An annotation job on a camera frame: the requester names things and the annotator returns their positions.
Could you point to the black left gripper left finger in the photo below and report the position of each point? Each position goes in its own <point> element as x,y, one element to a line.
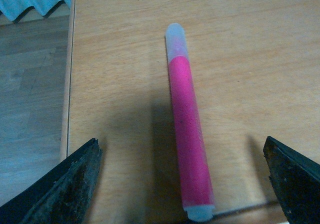
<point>63,195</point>

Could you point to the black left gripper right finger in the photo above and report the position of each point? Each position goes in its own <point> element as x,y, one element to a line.
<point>295,180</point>

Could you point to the pink marker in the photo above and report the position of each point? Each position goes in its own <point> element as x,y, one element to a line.
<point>195,181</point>

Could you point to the wooden nightstand cabinet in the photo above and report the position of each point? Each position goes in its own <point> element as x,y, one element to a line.
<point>255,68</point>

